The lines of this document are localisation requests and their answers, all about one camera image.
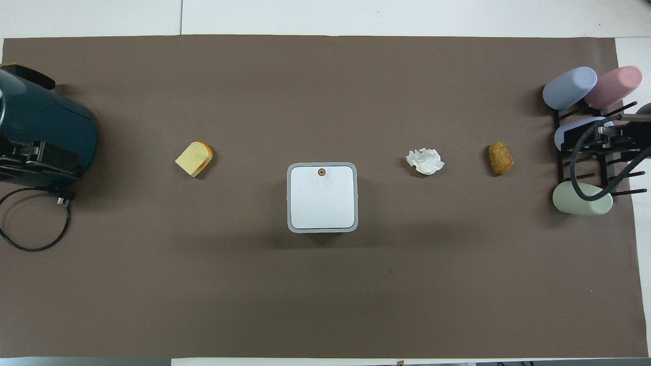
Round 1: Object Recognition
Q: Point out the black cup rack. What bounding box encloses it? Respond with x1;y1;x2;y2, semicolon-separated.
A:
553;101;649;201

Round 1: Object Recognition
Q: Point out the pink cup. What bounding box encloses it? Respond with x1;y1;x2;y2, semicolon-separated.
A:
584;66;643;110

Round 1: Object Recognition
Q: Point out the dark teal coffee machine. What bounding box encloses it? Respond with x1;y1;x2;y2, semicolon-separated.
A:
0;62;98;190

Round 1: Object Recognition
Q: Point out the pale green cup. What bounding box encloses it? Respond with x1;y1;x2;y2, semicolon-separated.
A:
552;181;614;216

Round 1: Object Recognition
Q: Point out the white bin with grey rim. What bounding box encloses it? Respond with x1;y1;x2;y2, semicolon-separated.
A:
286;162;359;234

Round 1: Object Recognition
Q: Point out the toy bread slice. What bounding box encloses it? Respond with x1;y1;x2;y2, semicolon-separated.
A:
174;141;214;178

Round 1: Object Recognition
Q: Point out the brown toy cookie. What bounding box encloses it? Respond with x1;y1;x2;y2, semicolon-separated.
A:
488;142;515;175

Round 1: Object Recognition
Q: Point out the white cup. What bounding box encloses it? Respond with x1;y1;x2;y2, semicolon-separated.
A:
554;116;616;152

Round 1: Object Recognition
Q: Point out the blue cup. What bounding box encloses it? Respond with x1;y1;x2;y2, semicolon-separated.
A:
542;66;598;110

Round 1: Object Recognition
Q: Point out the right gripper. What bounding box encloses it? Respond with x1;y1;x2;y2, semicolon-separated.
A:
612;124;643;153

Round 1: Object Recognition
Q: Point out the black robot arm with hose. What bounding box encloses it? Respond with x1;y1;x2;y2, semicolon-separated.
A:
569;116;651;202

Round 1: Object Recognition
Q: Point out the crumpled white paper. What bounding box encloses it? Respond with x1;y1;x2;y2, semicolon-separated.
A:
405;147;446;176

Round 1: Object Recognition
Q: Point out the thin black power cable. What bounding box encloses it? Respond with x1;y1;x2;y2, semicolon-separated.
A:
0;187;77;253

